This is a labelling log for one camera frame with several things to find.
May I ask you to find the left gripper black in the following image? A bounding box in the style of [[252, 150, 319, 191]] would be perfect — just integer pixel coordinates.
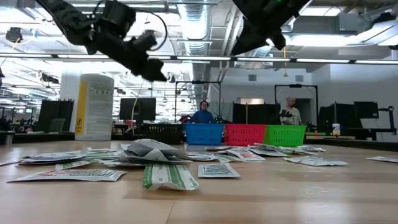
[[90, 32, 168, 82]]

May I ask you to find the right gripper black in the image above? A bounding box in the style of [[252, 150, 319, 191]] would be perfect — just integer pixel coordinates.
[[231, 0, 312, 56]]

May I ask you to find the green-striped bandage wrapper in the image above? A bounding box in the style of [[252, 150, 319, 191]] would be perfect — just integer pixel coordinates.
[[142, 164, 200, 191], [55, 159, 99, 170]]

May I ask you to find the black plastic basket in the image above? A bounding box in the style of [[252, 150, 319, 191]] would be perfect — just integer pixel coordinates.
[[143, 123, 185, 145]]

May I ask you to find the person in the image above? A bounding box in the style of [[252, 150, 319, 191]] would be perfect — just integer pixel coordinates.
[[188, 100, 215, 124], [279, 96, 303, 126]]

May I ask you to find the white wipes canister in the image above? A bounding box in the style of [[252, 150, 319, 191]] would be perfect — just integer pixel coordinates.
[[74, 73, 115, 142]]

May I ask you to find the black partition panel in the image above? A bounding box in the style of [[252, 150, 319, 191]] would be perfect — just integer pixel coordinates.
[[37, 99, 75, 133], [231, 102, 282, 125]]

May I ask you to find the ceiling light strip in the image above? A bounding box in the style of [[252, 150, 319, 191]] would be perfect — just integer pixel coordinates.
[[0, 53, 398, 65]]

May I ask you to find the crumpled white sachet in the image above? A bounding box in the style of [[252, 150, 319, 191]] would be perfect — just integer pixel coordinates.
[[121, 138, 187, 162]]

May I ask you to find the blue plastic basket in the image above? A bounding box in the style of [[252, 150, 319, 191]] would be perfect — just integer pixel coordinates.
[[183, 123, 225, 146]]

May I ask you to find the red plastic basket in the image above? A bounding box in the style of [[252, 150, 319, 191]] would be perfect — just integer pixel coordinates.
[[223, 123, 267, 147]]

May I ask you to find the green plastic basket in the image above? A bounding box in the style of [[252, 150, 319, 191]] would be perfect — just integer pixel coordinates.
[[263, 124, 308, 147]]

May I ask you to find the white printed sachet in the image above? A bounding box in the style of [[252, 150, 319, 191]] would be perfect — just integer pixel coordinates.
[[18, 148, 91, 165], [198, 163, 241, 179], [283, 156, 349, 167], [248, 148, 289, 157]]

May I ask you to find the dark antiseptic towelette packet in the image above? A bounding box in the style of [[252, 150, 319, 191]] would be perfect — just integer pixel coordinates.
[[298, 145, 326, 152]]

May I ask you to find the black ceiling pendant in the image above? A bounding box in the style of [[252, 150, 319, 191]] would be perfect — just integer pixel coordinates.
[[5, 26, 24, 44]]

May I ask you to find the grey cup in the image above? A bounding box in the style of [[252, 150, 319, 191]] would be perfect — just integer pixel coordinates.
[[4, 130, 16, 146]]

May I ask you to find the silver ceiling duct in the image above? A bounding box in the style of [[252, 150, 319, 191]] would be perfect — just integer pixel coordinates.
[[177, 0, 216, 103], [248, 43, 274, 60]]

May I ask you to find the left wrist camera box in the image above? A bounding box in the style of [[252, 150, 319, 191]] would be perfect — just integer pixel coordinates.
[[133, 29, 158, 52]]

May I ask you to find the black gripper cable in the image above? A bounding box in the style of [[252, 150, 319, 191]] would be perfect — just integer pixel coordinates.
[[136, 9, 169, 52]]

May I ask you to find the black camera rig frame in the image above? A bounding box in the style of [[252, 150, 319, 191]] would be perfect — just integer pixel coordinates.
[[174, 80, 222, 124], [274, 83, 320, 126]]

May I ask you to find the yellow hanging cord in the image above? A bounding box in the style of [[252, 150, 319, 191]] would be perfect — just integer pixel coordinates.
[[282, 45, 289, 78]]

